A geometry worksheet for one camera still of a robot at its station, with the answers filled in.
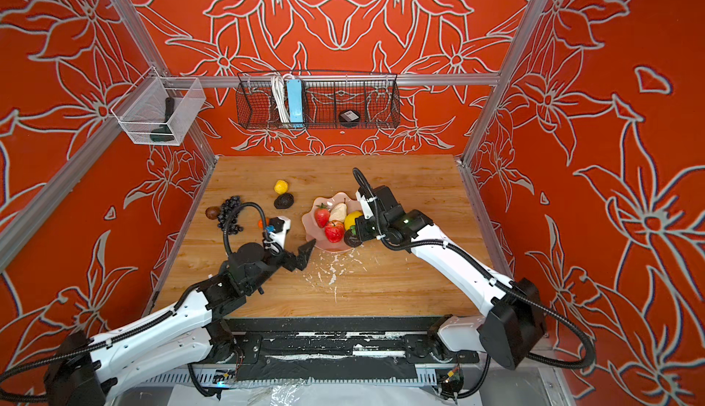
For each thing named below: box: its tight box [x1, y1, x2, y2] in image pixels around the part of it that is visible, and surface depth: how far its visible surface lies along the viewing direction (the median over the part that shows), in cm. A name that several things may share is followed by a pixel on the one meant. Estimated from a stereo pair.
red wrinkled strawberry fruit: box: [324, 219, 345, 244], surface depth 93 cm
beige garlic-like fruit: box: [328, 198, 348, 223], surface depth 97 cm
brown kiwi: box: [204, 205, 221, 220], surface depth 100 cm
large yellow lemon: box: [344, 210, 363, 231], surface depth 95 cm
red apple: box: [313, 202, 331, 229], surface depth 97 cm
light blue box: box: [286, 78, 304, 127], surface depth 91 cm
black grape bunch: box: [217, 194, 245, 236], surface depth 100 cm
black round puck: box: [339, 109, 361, 128], surface depth 97 cm
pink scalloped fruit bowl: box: [301, 191, 361, 253], surface depth 97 cm
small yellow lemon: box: [273, 179, 289, 194], surface depth 109 cm
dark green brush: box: [149, 96, 176, 143], surface depth 81 cm
